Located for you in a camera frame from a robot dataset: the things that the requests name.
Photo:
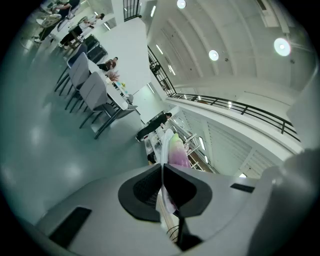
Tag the black equipment cart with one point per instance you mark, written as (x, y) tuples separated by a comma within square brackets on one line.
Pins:
[(91, 41), (97, 53)]

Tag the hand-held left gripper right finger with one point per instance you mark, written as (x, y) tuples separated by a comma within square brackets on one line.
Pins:
[(200, 195)]

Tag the black metal railing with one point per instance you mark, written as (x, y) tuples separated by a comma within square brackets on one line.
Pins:
[(131, 10), (240, 106)]

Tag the white display counter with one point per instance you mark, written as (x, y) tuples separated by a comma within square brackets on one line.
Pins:
[(156, 147)]

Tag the blue chair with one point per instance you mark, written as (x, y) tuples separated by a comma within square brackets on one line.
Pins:
[(93, 91), (120, 112), (80, 71), (76, 56)]

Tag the grey marble dining table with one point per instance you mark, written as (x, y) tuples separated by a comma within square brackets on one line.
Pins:
[(117, 98)]

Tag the sunflower bouquet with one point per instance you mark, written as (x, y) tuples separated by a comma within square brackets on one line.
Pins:
[(122, 84)]

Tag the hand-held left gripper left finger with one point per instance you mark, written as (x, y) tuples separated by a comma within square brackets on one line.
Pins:
[(100, 212)]

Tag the dried red plant cream pot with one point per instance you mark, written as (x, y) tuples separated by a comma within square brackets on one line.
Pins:
[(113, 75)]

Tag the purple eggplant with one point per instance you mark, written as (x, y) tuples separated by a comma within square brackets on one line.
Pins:
[(178, 155)]

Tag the round ceiling light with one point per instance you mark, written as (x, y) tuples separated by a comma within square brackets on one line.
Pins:
[(213, 55), (181, 3), (282, 46)]

